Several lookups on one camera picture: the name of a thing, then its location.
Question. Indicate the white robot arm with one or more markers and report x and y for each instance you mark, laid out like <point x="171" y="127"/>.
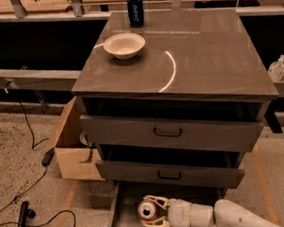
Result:
<point x="229" y="214"/>

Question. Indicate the blue pepsi can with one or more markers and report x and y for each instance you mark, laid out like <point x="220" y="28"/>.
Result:
<point x="135" y="12"/>

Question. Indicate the grey metal rail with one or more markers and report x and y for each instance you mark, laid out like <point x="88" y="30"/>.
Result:
<point x="59" y="80"/>

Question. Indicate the grey top drawer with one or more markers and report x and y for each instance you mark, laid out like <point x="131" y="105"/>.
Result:
<point x="166" y="133"/>

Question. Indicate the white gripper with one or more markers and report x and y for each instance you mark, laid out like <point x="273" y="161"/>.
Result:
<point x="179" y="211"/>

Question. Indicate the grey open bottom drawer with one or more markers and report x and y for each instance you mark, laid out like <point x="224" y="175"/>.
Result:
<point x="128" y="195"/>

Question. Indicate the grey middle drawer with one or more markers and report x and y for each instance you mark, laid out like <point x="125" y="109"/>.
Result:
<point x="170" y="174"/>

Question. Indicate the cardboard box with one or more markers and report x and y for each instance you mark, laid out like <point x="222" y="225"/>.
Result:
<point x="75" y="158"/>

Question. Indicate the white bowl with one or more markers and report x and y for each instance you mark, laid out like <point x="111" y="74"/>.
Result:
<point x="124" y="45"/>

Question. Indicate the orange soda can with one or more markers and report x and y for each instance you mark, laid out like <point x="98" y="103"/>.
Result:
<point x="147" y="210"/>

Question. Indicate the grey drawer cabinet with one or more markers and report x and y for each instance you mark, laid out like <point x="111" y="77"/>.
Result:
<point x="196" y="65"/>

